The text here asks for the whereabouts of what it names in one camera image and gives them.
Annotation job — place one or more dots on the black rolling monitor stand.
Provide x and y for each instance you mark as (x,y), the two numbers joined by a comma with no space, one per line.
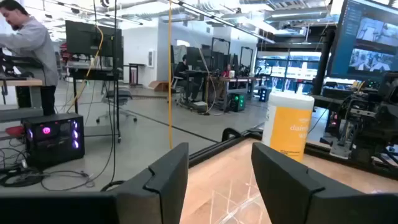
(93,74)

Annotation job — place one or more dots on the red object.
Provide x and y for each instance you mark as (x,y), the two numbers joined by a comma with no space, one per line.
(15,130)

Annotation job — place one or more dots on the black pillar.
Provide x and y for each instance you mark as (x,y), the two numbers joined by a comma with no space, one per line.
(323,62)

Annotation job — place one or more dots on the computer tower blue lights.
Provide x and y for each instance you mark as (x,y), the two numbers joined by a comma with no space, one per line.
(265,95)

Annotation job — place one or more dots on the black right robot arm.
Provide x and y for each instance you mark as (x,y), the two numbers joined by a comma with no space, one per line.
(373,124)

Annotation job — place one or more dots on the computer tower pink lights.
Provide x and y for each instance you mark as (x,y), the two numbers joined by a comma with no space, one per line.
(56,140)

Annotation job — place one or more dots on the grey office chair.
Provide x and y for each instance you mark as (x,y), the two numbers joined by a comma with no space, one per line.
(119,96)

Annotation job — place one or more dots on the black monitor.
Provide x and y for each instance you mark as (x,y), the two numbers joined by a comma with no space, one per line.
(87,40)

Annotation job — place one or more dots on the cardboard box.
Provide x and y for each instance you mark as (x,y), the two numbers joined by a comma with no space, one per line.
(158,86)

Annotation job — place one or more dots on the yellow-label wipes canister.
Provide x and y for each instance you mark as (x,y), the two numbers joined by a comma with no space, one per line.
(289,130)

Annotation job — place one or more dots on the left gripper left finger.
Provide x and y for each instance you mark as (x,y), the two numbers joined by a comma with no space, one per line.
(161,199)

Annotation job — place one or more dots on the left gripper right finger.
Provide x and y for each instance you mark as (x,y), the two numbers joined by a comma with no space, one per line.
(286,193)

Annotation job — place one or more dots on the wooden top workbench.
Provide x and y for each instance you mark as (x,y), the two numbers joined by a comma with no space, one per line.
(21,82)

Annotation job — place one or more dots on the large lit display screen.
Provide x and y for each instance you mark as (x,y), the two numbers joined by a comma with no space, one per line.
(363,40)

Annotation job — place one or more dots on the black aluminium table frame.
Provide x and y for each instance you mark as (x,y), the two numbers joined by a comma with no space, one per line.
(214,150)

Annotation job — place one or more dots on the person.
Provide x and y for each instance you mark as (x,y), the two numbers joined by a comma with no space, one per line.
(34,43)
(226,73)
(182,70)

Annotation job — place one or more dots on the computer tower green lights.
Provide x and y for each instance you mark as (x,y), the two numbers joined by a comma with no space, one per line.
(237,102)

